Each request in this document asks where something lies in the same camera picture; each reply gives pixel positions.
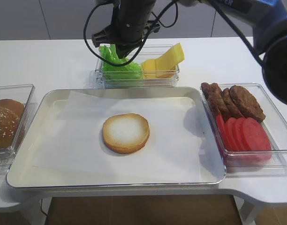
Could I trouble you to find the back red tomato slice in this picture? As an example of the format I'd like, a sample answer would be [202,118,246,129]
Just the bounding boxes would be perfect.
[216,114,232,150]

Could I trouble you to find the silver metal tray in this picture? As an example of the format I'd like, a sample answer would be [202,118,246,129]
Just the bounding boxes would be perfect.
[7,87,226,188]

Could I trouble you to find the white parchment paper sheet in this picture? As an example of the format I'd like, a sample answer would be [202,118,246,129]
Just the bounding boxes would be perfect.
[33,91,202,185]

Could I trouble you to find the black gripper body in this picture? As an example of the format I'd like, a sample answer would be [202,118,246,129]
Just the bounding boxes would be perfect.
[92,0,160,47]

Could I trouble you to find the clear meat and tomato container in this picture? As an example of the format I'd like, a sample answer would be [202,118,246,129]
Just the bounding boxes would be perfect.
[200,83,287,167]

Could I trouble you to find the front red tomato slice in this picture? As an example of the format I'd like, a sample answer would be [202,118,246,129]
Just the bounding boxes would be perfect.
[240,118,272,163]

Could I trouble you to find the green lettuce leaf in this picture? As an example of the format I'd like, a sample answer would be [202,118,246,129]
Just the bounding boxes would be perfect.
[99,44,143,80]

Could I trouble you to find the front brown meat patty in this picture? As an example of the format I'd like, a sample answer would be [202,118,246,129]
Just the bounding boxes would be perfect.
[229,85,266,123]

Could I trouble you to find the flat yellow cheese slices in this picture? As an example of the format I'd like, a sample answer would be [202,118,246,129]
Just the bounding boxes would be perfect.
[141,59,175,79]

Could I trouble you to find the sesame top bun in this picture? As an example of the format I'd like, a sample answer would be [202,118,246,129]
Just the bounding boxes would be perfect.
[0,106,20,149]

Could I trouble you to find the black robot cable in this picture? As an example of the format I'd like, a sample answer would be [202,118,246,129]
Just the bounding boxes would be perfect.
[83,0,266,68]

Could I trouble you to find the clear bun container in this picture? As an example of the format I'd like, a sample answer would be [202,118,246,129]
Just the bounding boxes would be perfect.
[0,84,37,176]

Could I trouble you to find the clear lettuce and cheese container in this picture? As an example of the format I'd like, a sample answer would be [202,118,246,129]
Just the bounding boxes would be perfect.
[91,45,180,89]

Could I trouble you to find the upright yellow cheese slice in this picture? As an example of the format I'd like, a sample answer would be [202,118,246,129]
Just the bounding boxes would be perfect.
[155,43,185,71]

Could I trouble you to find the brown meat patty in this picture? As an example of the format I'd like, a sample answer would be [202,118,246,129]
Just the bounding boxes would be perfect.
[229,85,266,123]
[201,82,220,117]
[221,88,244,119]
[208,83,231,121]

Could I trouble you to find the toasted bottom bun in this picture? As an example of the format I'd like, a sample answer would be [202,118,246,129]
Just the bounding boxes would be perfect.
[102,113,150,154]

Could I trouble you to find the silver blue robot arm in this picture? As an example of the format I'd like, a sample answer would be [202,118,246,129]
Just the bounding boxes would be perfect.
[91,0,287,105]

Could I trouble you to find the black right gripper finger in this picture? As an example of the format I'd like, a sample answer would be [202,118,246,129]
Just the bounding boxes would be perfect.
[116,45,134,59]

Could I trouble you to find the back brown meat patty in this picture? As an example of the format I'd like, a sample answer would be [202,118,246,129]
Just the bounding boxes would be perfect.
[201,82,220,117]

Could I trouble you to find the red tomato slice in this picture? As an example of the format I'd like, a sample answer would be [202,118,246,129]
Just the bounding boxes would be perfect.
[216,114,232,150]
[240,118,272,163]
[225,117,239,151]
[232,118,248,151]

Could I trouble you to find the plain brown bun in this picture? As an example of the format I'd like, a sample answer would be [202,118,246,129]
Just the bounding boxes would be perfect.
[0,99,24,117]

